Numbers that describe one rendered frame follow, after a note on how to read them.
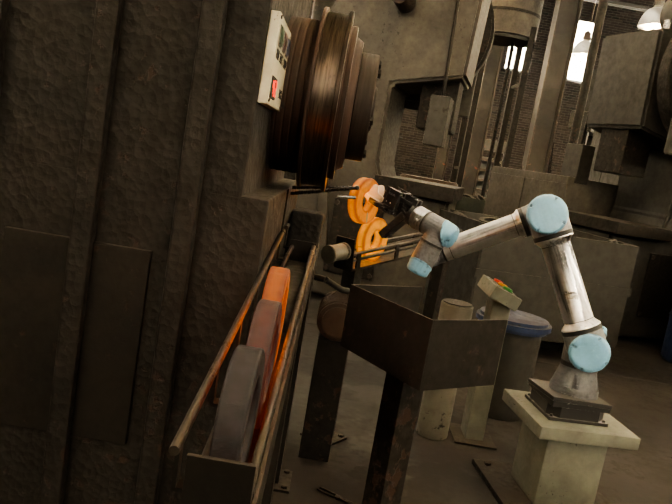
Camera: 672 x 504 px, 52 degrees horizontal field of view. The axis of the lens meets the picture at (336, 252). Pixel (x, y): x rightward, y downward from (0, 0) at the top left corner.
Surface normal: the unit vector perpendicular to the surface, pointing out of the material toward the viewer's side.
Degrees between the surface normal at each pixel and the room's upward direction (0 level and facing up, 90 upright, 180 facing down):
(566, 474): 90
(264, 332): 46
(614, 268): 90
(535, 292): 90
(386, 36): 90
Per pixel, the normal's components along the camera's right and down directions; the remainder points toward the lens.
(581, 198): 0.32, 0.19
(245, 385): 0.12, -0.66
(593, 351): -0.22, 0.17
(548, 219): -0.29, -0.09
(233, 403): 0.09, -0.46
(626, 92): -0.93, -0.08
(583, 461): 0.11, 0.16
